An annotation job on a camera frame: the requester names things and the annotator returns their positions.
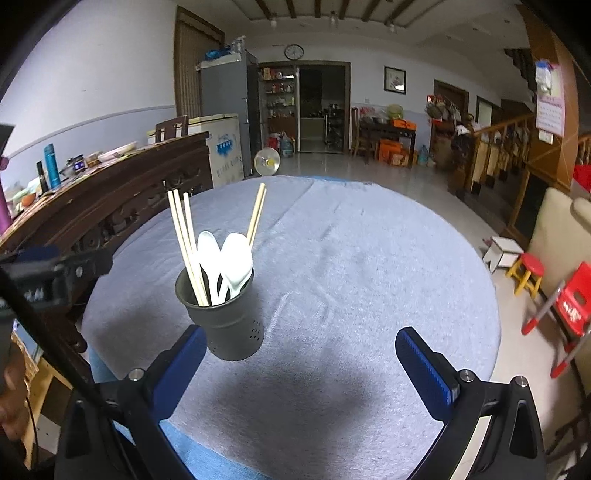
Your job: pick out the dark wooden chair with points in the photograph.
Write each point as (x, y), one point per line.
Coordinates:
(171, 127)

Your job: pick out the small white stool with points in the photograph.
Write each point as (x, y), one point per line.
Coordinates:
(501, 253)

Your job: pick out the orange box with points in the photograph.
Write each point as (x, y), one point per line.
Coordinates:
(404, 124)

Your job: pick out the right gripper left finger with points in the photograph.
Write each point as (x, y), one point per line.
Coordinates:
(155, 392)

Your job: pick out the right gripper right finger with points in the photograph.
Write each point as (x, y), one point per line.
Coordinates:
(439, 385)

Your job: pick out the wooden stair railing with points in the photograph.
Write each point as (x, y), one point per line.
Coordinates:
(483, 157)

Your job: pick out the dark grey utensil holder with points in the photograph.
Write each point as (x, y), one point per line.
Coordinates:
(233, 329)

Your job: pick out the grey refrigerator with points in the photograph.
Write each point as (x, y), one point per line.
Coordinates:
(230, 85)

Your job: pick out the round wall clock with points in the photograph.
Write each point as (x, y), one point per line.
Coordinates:
(293, 52)

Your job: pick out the blue thermos bottle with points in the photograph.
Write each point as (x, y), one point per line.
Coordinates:
(51, 166)

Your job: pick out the white chest freezer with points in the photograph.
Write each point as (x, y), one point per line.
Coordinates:
(222, 140)

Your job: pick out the framed wall picture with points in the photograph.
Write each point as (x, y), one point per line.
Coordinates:
(395, 80)

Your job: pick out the red plastic child chair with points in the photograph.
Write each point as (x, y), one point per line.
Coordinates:
(571, 300)

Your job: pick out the dark carved wooden table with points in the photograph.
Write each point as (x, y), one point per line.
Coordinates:
(106, 206)

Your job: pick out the dark side table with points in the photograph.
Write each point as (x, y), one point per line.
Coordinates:
(372, 133)

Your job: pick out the small electric fan heater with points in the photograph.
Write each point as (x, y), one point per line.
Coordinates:
(266, 162)

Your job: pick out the wall calendar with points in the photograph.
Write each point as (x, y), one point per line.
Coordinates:
(550, 104)

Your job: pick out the red and yellow stool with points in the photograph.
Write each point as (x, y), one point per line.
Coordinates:
(527, 272)

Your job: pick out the white plastic spoon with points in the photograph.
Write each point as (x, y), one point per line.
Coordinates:
(229, 290)
(209, 258)
(236, 257)

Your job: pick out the beige sofa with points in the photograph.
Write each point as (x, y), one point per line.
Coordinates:
(561, 239)

